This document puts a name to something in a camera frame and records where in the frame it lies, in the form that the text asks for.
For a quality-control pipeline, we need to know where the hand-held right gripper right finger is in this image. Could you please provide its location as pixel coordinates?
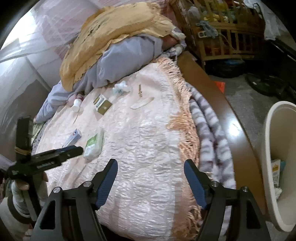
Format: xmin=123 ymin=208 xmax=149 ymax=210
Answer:
xmin=184 ymin=159 xmax=271 ymax=241

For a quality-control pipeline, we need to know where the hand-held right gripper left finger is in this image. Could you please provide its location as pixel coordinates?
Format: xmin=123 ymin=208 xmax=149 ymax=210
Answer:
xmin=30 ymin=159 xmax=119 ymax=241

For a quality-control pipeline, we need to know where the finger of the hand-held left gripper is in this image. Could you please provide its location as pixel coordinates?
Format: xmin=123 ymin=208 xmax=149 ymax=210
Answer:
xmin=55 ymin=146 xmax=84 ymax=161

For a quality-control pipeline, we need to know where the white green tissue pack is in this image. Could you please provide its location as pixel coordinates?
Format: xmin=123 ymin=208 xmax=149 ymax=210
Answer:
xmin=83 ymin=127 xmax=105 ymax=160

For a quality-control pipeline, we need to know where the white trash bin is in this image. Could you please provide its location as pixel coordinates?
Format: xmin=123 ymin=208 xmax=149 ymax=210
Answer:
xmin=260 ymin=101 xmax=296 ymax=232

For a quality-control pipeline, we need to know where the person's left forearm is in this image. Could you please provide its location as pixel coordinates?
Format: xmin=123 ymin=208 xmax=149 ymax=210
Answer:
xmin=0 ymin=197 xmax=36 ymax=241

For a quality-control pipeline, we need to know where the person's left hand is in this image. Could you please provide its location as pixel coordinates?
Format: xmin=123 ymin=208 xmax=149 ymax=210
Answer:
xmin=10 ymin=171 xmax=48 ymax=217

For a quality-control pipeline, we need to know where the small blue white box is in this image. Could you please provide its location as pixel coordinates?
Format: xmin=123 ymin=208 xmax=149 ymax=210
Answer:
xmin=62 ymin=129 xmax=83 ymax=148

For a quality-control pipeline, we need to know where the floral bed sheet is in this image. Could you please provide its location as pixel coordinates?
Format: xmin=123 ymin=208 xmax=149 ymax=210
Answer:
xmin=31 ymin=122 xmax=50 ymax=151

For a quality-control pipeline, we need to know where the grey white striped blanket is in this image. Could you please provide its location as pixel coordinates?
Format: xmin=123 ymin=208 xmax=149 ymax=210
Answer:
xmin=185 ymin=82 xmax=237 ymax=241

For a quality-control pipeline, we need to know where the pink fringed bedspread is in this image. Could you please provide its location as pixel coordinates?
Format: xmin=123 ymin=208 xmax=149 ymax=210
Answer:
xmin=32 ymin=57 xmax=204 ymax=241

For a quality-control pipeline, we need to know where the small white bottle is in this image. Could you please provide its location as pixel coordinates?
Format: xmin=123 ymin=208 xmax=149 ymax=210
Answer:
xmin=72 ymin=94 xmax=83 ymax=113

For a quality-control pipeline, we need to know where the pink soft item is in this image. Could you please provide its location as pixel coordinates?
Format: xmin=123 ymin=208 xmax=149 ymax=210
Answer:
xmin=67 ymin=93 xmax=78 ymax=106

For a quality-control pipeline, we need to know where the gold white box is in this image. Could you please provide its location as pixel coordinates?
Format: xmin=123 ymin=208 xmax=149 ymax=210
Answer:
xmin=93 ymin=94 xmax=113 ymax=116

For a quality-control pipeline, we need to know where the crumpled white tissue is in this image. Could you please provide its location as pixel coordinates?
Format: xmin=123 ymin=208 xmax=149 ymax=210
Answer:
xmin=112 ymin=81 xmax=132 ymax=96

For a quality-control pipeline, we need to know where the orange packet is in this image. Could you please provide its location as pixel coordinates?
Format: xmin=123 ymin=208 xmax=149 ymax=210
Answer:
xmin=214 ymin=81 xmax=226 ymax=93

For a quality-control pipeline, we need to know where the grey quilt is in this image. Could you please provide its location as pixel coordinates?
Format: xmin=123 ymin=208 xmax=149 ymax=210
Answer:
xmin=34 ymin=32 xmax=187 ymax=124

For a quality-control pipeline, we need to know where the yellow blanket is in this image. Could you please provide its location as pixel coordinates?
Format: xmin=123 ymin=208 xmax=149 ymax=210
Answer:
xmin=60 ymin=2 xmax=176 ymax=91

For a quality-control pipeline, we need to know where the pink mosquito net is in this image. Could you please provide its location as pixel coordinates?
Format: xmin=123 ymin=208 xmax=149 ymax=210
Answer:
xmin=0 ymin=0 xmax=103 ymax=93

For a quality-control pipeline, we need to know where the black floor fan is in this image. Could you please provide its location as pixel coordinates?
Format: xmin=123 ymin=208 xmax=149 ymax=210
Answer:
xmin=245 ymin=72 xmax=292 ymax=96

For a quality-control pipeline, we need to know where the wooden crib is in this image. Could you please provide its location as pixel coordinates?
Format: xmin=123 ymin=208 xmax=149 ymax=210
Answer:
xmin=171 ymin=0 xmax=267 ymax=63

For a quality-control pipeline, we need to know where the white cloth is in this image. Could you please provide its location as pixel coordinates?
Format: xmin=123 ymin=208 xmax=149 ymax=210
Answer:
xmin=245 ymin=0 xmax=283 ymax=41

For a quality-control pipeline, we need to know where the wooden bed frame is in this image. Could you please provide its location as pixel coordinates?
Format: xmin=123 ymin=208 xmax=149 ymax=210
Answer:
xmin=177 ymin=50 xmax=269 ymax=222

